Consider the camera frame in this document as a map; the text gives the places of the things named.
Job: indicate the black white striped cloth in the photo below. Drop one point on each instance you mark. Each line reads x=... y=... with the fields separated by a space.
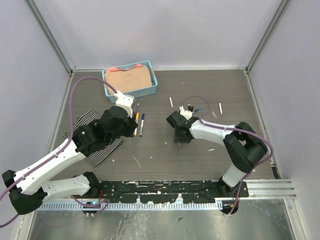
x=88 y=136

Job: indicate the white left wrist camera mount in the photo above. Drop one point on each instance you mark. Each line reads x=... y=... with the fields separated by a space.
x=125 y=101

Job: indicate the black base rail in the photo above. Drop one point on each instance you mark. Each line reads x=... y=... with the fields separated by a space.
x=160 y=192

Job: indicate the white pen blue end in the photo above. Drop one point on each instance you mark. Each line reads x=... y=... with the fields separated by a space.
x=142 y=125

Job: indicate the purple gel pen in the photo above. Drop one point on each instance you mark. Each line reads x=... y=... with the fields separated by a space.
x=136 y=110

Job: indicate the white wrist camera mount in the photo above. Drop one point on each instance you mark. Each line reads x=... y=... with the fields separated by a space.
x=125 y=101
x=186 y=112

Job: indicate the slotted cable duct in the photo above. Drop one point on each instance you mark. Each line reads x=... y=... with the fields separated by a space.
x=178 y=205

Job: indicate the white pen black tip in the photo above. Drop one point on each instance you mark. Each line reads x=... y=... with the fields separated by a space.
x=171 y=102

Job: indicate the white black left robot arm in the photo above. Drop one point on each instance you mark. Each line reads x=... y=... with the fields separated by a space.
x=31 y=187

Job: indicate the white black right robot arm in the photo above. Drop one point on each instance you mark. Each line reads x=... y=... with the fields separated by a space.
x=244 y=147

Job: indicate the white pen yellow end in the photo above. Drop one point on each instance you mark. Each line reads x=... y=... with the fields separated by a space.
x=137 y=122

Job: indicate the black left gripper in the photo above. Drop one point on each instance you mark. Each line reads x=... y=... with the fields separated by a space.
x=133 y=125

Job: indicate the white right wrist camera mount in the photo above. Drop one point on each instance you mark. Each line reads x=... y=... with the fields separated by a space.
x=186 y=112

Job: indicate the white pen at right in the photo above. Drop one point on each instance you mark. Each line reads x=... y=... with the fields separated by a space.
x=220 y=108

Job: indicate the peach folded cloth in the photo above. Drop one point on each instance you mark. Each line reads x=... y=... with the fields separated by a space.
x=128 y=79

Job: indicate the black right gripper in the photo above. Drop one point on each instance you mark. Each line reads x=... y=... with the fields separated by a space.
x=179 y=139

